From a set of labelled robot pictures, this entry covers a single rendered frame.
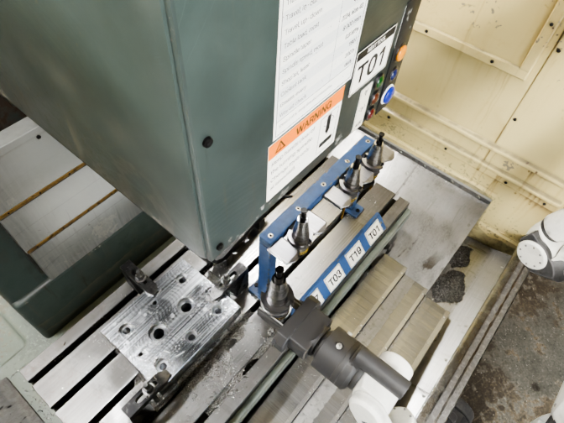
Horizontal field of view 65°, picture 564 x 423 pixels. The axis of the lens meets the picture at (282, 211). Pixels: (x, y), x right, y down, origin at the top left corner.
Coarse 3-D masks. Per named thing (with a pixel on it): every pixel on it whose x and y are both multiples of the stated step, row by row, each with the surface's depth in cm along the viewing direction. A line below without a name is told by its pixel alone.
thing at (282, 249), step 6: (282, 240) 108; (270, 246) 107; (276, 246) 107; (282, 246) 107; (288, 246) 107; (270, 252) 106; (276, 252) 106; (282, 252) 106; (288, 252) 106; (294, 252) 106; (282, 258) 105; (288, 258) 105; (294, 258) 105
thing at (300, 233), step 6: (300, 222) 102; (306, 222) 102; (294, 228) 105; (300, 228) 103; (306, 228) 104; (294, 234) 106; (300, 234) 105; (306, 234) 105; (300, 240) 106; (306, 240) 107
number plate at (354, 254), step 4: (356, 244) 139; (360, 244) 140; (352, 248) 138; (356, 248) 139; (360, 248) 140; (348, 252) 137; (352, 252) 138; (356, 252) 139; (360, 252) 140; (364, 252) 142; (348, 256) 137; (352, 256) 138; (356, 256) 139; (360, 256) 141; (348, 260) 137; (352, 260) 138; (356, 260) 139; (352, 264) 138
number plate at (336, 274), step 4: (336, 268) 134; (340, 268) 135; (332, 272) 133; (336, 272) 134; (340, 272) 135; (328, 276) 132; (332, 276) 133; (336, 276) 134; (340, 276) 135; (344, 276) 136; (324, 280) 131; (328, 280) 132; (332, 280) 133; (336, 280) 134; (340, 280) 135; (328, 284) 132; (332, 284) 133; (336, 284) 134; (328, 288) 132; (332, 288) 133
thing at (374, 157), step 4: (376, 140) 119; (376, 144) 118; (372, 148) 119; (376, 148) 118; (380, 148) 118; (368, 152) 122; (372, 152) 120; (376, 152) 119; (380, 152) 119; (368, 156) 121; (372, 156) 120; (376, 156) 120; (380, 156) 120; (368, 160) 122; (372, 160) 121; (376, 160) 121; (380, 160) 122; (372, 164) 122; (376, 164) 122
